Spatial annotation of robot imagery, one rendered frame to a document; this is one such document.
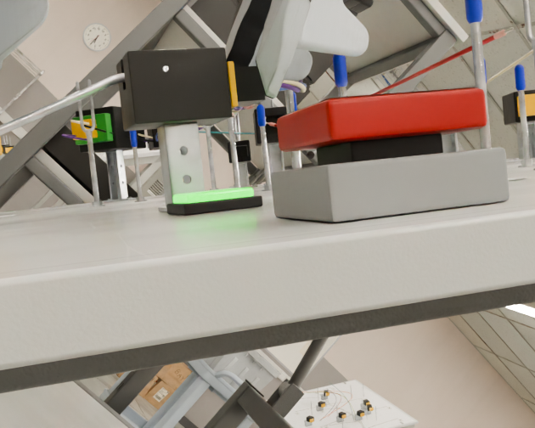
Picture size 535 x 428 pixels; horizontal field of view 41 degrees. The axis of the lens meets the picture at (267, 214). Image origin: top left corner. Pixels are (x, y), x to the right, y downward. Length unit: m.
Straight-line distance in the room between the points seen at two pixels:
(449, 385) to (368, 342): 1.48
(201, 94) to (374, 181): 0.22
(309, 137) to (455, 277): 0.07
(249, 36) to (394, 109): 0.28
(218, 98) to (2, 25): 0.13
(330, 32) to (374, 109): 0.22
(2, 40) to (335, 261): 0.30
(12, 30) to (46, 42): 7.58
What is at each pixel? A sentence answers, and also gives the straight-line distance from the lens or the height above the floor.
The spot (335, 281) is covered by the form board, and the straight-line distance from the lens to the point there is 0.16.
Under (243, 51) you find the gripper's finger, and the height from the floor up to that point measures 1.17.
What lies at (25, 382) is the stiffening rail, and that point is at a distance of 0.30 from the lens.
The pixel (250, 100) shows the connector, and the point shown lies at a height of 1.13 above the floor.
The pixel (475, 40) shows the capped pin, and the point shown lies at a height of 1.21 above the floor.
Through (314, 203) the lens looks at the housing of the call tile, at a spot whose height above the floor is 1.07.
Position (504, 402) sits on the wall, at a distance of 11.10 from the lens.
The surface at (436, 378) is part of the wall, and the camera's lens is 10.26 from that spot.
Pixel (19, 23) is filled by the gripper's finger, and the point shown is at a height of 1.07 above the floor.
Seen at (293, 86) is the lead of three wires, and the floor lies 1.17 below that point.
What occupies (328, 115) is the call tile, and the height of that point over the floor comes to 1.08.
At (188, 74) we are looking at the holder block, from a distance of 0.41.
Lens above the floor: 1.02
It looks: 10 degrees up
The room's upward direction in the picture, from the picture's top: 42 degrees clockwise
